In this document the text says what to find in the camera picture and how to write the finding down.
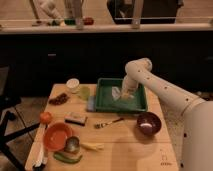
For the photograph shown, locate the grey-blue towel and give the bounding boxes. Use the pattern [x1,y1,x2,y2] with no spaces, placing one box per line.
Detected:
[112,87,134,100]

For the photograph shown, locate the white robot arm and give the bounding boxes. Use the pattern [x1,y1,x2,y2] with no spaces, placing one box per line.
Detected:
[122,58,213,171]

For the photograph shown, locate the green plastic tray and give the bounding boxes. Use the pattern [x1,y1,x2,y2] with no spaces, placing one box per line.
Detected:
[95,78,147,113]

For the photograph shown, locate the blue sponge beside tray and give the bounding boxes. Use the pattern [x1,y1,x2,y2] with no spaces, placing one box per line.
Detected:
[86,96,96,112]

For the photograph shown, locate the light green cup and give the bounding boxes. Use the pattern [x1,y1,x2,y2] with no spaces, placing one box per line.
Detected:
[79,86,90,101]

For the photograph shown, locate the white round cup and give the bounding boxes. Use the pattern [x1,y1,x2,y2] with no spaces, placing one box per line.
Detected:
[66,78,80,94]

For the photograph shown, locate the dark maroon bowl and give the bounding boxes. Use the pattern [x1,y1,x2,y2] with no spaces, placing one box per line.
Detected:
[137,112,162,136]

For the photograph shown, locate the yellow banana piece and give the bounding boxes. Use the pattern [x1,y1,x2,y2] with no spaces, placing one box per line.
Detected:
[81,143,104,151]

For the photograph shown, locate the red tomato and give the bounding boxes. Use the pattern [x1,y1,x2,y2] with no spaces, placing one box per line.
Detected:
[39,112,52,124]

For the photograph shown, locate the small metal cup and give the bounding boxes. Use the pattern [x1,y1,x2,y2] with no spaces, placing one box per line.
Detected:
[64,136,80,154]

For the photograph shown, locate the orange plastic bowl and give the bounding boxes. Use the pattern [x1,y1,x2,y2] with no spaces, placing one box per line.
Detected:
[43,122,73,151]

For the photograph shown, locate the green chili pepper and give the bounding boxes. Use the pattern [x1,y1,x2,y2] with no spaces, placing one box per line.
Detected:
[53,152,82,164]

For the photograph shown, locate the black chair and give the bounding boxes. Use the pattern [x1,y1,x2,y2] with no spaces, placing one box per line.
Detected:
[0,65,41,171]

